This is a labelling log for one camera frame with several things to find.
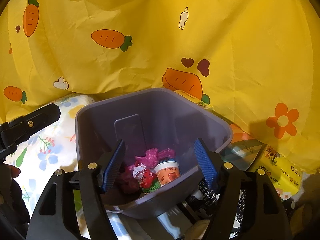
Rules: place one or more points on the blue sponge cloth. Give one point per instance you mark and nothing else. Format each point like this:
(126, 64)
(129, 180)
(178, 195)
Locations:
(167, 160)

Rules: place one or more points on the red print paper cup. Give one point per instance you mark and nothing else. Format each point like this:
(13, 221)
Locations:
(167, 173)

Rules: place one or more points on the person's left hand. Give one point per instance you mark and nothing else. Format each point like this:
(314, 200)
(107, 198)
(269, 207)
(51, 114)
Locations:
(13, 172)

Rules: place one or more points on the red wrapper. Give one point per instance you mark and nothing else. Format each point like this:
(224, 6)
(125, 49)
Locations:
(147, 177)

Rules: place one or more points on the floral print bedsheet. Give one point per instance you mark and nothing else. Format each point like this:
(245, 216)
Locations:
(55, 142)

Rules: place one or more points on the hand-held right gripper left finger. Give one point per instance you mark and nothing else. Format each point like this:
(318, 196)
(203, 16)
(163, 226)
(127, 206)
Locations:
(116, 165)

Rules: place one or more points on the purple plastic bin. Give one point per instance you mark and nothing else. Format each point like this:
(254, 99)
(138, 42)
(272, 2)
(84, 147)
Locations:
(155, 110)

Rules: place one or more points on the small yellow box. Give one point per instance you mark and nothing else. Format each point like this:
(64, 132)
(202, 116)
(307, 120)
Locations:
(197, 102)

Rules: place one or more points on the black printed packet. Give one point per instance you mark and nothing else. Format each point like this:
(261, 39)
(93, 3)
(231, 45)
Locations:
(208, 197)

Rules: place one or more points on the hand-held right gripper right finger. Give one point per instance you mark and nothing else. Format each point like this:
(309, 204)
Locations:
(205, 160)

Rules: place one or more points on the yellow snack packet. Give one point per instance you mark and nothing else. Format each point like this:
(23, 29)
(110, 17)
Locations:
(282, 172)

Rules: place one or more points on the teal striped pack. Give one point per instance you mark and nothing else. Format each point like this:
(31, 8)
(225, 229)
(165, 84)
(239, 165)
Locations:
(245, 152)

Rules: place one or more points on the pink plastic bag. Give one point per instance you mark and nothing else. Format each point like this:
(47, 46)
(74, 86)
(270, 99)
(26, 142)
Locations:
(130, 182)
(152, 156)

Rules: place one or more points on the yellow carrot print cloth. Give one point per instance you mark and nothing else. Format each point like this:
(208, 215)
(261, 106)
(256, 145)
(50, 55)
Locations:
(150, 55)

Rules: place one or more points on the green foam net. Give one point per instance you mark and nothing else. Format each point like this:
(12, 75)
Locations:
(151, 188)

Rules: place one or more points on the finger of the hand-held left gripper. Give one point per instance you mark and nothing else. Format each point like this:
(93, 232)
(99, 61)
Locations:
(32, 120)

